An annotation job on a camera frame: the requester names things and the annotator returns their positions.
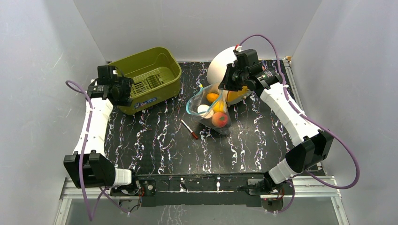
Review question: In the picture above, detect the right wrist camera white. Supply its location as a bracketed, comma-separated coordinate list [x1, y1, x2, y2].
[234, 45, 242, 52]

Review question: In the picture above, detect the purple cable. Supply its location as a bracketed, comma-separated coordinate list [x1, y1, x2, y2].
[65, 80, 131, 222]
[236, 34, 360, 190]

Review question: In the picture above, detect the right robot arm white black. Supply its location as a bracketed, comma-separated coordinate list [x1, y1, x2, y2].
[211, 47, 333, 195]

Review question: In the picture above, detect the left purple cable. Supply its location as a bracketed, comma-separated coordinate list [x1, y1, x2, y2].
[65, 80, 131, 222]

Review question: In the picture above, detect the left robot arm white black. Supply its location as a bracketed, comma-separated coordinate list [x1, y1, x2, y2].
[63, 65, 141, 195]

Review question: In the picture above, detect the small orange toy fruit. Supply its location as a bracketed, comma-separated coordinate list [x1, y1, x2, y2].
[206, 92, 220, 104]

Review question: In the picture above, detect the red white marker pen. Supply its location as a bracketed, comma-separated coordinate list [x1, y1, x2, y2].
[180, 120, 199, 140]

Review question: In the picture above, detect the white round toy food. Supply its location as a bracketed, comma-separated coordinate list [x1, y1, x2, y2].
[197, 104, 214, 119]

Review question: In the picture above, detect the white orange cylindrical appliance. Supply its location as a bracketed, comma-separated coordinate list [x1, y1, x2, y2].
[207, 46, 254, 105]

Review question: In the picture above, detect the olive green plastic basket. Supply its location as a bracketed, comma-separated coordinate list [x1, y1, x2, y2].
[109, 47, 182, 115]

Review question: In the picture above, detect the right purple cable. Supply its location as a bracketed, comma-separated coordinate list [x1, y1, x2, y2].
[236, 34, 360, 190]

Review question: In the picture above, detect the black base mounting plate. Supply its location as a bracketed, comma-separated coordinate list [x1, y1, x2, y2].
[137, 173, 283, 208]

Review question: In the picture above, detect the yellow toy lemon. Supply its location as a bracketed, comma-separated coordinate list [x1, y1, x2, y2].
[212, 101, 227, 113]

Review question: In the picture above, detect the clear zip top bag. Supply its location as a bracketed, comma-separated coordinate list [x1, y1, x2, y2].
[186, 82, 232, 135]

